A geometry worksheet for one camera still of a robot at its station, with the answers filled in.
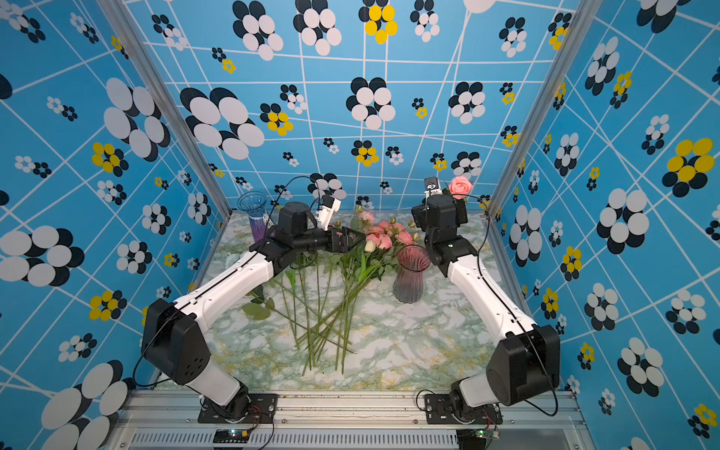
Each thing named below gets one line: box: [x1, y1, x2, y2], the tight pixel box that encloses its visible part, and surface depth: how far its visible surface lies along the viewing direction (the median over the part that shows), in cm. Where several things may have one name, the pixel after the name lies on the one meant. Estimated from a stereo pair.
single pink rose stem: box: [449, 175, 474, 200], surface depth 68 cm
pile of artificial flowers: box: [241, 210, 419, 376], surface depth 95 cm
